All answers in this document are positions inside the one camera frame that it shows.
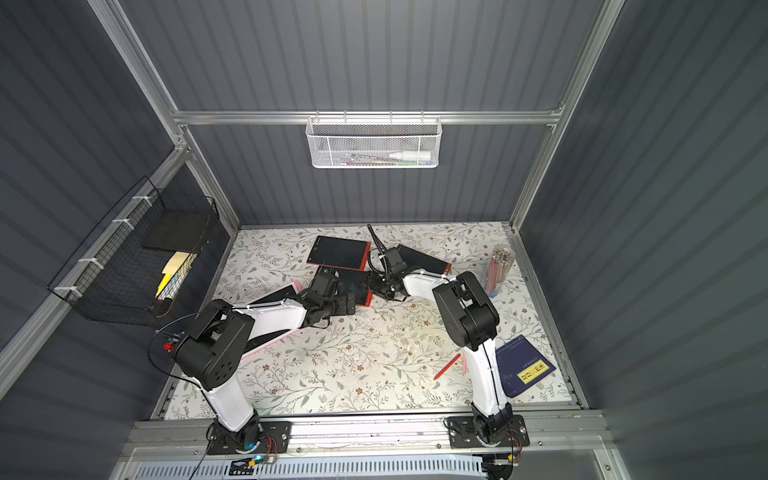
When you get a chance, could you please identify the dark blue notebook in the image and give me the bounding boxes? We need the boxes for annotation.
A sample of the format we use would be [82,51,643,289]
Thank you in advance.
[496,335,556,398]

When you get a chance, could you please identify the pink pen cup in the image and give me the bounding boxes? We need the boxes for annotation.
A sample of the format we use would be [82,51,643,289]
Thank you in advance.
[158,332,184,355]

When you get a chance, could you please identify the white marker in basket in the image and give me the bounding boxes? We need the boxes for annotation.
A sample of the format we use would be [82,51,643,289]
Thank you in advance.
[388,151,432,164]

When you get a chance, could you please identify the black wire wall basket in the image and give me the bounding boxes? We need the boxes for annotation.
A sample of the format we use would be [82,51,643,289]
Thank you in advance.
[48,182,219,326]

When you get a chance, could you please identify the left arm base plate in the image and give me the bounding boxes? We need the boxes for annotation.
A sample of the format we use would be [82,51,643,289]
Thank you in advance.
[205,419,293,455]

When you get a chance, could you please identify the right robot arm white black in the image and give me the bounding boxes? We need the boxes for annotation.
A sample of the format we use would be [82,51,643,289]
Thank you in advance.
[369,241,513,444]

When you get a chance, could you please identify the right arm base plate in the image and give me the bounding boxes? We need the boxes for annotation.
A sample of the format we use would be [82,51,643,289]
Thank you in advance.
[442,415,530,451]

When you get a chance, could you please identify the red tablet front with scribbles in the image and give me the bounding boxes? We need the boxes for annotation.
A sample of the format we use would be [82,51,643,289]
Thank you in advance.
[336,269,373,307]

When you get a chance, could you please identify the yellow sticky notes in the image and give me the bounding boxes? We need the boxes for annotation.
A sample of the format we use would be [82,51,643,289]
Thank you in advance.
[156,251,197,300]

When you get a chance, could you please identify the pink white writing tablet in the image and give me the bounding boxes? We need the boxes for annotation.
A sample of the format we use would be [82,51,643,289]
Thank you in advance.
[236,282,306,360]

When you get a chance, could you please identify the black pad in basket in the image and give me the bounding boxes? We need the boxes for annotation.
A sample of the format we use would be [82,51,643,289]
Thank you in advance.
[141,211,214,253]

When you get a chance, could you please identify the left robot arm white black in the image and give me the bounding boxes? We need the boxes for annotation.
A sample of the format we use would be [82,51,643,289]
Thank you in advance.
[172,268,357,446]

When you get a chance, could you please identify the white wire mesh basket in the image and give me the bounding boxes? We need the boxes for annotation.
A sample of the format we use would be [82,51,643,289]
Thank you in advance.
[305,117,443,169]

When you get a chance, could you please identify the red stylus diagonal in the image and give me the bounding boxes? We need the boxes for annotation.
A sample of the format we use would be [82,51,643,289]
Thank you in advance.
[433,354,462,381]

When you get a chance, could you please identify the clear cup of pencils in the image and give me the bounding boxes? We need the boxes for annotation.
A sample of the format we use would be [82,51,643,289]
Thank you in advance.
[484,245,515,297]

